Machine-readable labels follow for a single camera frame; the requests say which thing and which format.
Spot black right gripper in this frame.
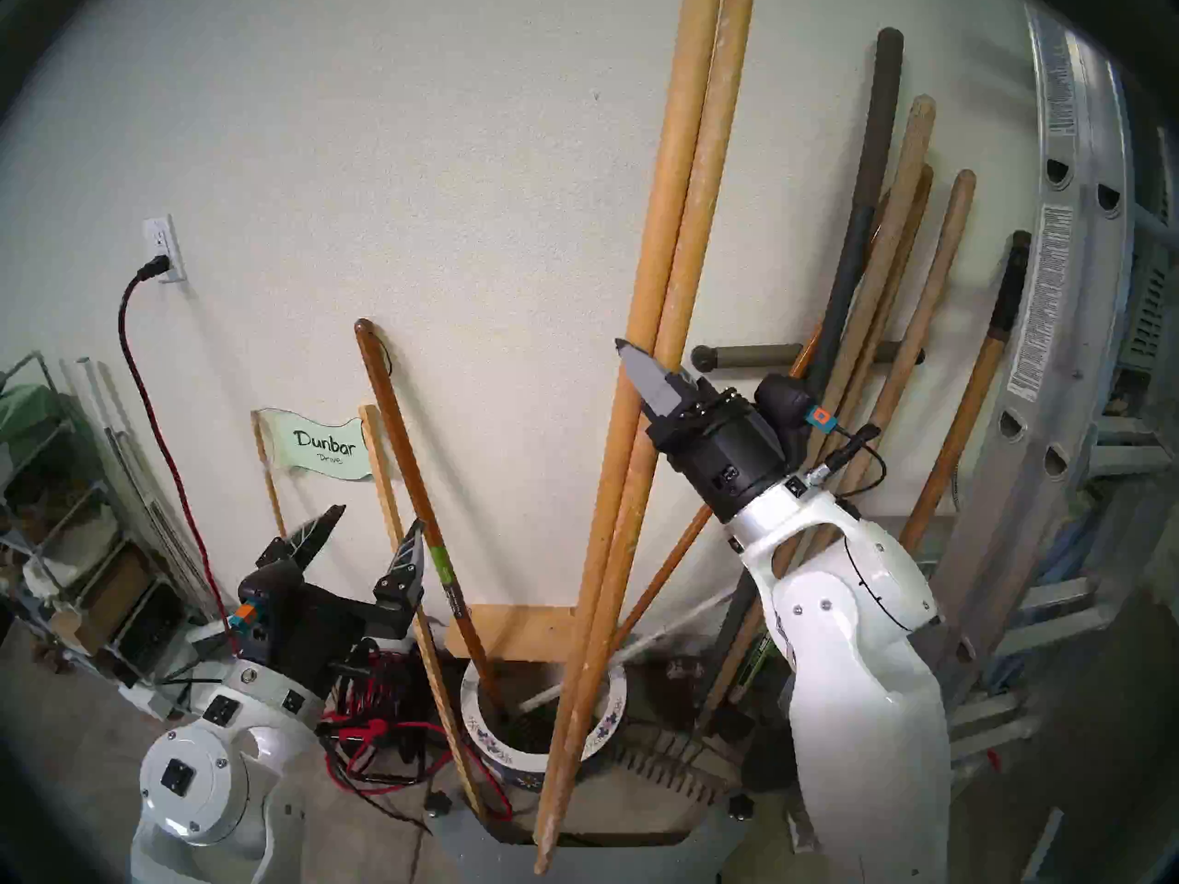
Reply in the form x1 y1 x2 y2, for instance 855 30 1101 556
615 338 793 524

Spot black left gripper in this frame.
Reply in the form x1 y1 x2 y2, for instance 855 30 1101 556
235 505 426 699

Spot plain wooden pole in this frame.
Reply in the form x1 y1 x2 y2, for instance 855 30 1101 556
532 0 726 876

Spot floral ceramic pot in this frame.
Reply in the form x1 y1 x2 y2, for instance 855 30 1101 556
459 657 629 793

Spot grey bar with black cap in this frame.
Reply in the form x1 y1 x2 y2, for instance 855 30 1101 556
691 341 925 374

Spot thin wooden stake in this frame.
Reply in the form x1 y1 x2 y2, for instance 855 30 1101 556
251 411 288 538

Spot Dunbar Drive paper sign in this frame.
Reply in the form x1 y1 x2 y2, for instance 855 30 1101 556
258 408 374 481

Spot wooden board with screws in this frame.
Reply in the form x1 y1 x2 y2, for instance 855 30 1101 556
445 604 636 664

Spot bundle of metal strips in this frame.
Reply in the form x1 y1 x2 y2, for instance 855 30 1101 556
78 357 222 616

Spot white pipe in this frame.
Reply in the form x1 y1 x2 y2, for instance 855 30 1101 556
516 587 738 713

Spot cardboard box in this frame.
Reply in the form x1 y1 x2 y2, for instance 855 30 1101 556
51 546 153 653

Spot green cloth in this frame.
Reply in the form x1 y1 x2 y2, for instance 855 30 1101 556
0 385 70 441

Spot metal rake tines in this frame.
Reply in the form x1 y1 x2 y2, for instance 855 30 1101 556
608 721 747 805

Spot aluminium ladder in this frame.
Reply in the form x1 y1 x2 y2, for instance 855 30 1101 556
921 7 1179 800

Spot blue cloth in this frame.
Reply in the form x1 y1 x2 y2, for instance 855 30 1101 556
1041 514 1106 607

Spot white vented appliance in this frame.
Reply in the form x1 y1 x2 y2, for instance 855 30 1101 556
1119 238 1175 377

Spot dark wooden handle green band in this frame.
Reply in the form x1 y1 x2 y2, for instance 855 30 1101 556
355 319 508 713

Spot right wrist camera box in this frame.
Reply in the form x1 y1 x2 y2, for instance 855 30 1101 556
753 373 839 436

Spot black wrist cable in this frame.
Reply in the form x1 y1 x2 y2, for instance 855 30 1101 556
809 422 887 501

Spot grey handle with brown grip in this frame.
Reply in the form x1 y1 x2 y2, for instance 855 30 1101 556
709 28 905 680

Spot brown wooden handle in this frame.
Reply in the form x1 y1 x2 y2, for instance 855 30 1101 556
811 164 934 432

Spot pale round-tipped wooden handle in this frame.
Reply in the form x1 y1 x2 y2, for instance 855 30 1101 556
834 169 977 524

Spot metal wire shelf rack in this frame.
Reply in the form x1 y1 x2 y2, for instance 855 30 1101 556
0 351 199 699

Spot red and black power cord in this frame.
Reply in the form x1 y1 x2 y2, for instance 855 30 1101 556
117 256 231 634

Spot orange handle with black grip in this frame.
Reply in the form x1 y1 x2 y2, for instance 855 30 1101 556
898 230 1033 553

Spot thick pale oak handle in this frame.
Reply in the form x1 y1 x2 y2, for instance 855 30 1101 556
728 95 937 708

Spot white wall outlet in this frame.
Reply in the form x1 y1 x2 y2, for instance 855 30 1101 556
143 215 188 285

